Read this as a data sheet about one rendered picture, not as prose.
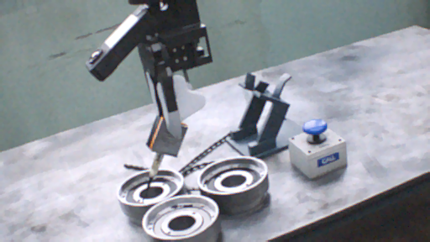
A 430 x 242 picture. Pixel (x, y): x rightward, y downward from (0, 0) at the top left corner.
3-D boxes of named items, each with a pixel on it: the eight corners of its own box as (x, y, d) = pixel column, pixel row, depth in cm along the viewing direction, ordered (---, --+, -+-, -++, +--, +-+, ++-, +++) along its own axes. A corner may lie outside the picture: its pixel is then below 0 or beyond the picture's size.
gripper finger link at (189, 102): (217, 133, 78) (201, 68, 75) (176, 147, 76) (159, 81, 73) (208, 128, 81) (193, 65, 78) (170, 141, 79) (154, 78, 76)
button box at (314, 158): (310, 181, 85) (307, 153, 83) (290, 162, 91) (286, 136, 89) (353, 163, 87) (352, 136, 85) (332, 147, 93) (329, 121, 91)
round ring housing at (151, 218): (216, 261, 72) (211, 237, 70) (141, 263, 74) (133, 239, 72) (228, 216, 81) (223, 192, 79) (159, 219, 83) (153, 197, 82)
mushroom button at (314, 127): (312, 160, 86) (309, 130, 84) (301, 149, 89) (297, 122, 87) (334, 151, 87) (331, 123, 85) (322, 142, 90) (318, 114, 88)
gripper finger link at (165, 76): (182, 112, 74) (165, 47, 71) (171, 116, 74) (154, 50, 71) (171, 105, 78) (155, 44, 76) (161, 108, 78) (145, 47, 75)
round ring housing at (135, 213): (178, 228, 80) (171, 205, 79) (113, 227, 83) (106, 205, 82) (196, 189, 89) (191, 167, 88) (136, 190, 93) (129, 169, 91)
